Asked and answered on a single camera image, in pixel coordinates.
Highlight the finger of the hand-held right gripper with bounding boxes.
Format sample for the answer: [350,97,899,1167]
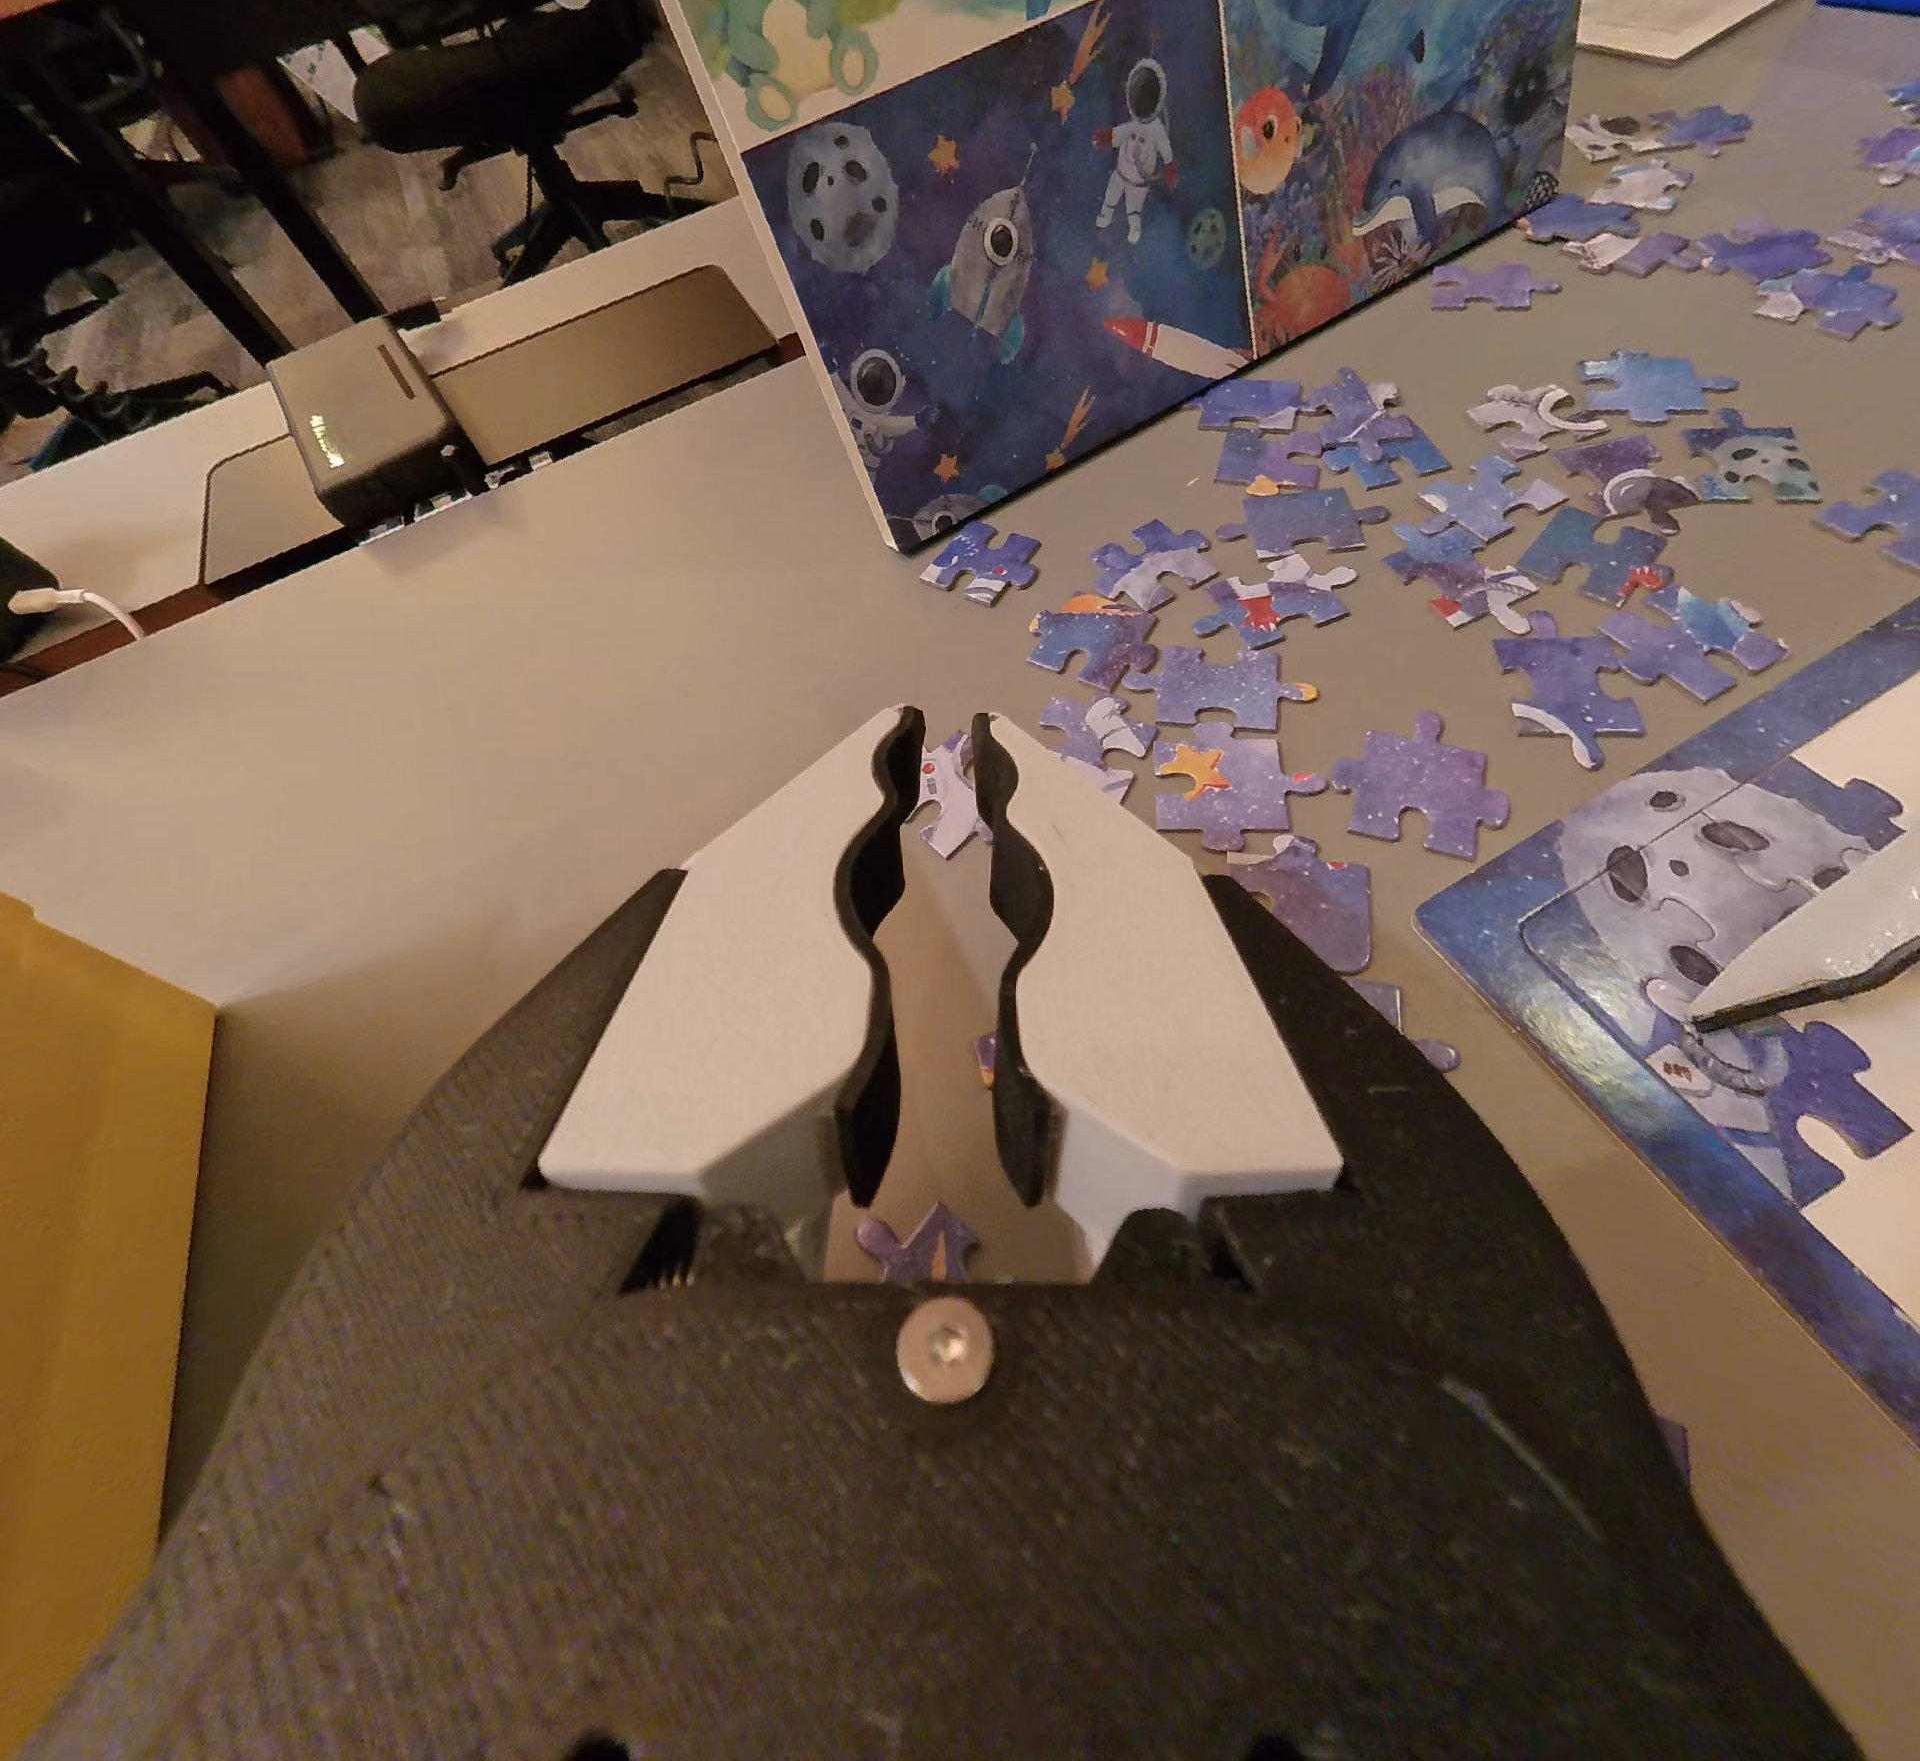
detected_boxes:
[1691,838,1920,1035]

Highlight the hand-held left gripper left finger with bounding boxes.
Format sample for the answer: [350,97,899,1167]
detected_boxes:
[536,706,924,1271]

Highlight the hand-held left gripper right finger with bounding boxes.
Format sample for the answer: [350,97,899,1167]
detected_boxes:
[971,709,1345,1271]

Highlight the joined jigsaw puzzle pieces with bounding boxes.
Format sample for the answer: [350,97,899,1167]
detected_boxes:
[1520,757,1916,1209]

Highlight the blue puzzle tray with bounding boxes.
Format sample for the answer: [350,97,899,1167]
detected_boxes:
[1415,618,1920,1437]

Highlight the heap of loose puzzle pieces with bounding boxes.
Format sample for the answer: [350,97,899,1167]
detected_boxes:
[856,102,1920,1286]

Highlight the colourful puzzle box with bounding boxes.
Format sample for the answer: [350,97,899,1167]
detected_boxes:
[596,0,1603,553]

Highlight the black power adapter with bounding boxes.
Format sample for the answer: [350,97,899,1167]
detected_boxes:
[266,318,483,526]

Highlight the yellow padded envelope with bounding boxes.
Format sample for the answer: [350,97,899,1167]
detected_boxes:
[0,891,218,1750]

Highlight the black device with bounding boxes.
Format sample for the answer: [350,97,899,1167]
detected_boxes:
[0,542,65,685]

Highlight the black office chair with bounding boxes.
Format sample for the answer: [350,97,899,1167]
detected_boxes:
[251,0,710,281]

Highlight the grey cable tray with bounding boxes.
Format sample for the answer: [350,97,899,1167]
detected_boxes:
[201,264,790,587]

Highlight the white cable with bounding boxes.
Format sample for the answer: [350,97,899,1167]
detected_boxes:
[5,582,148,642]

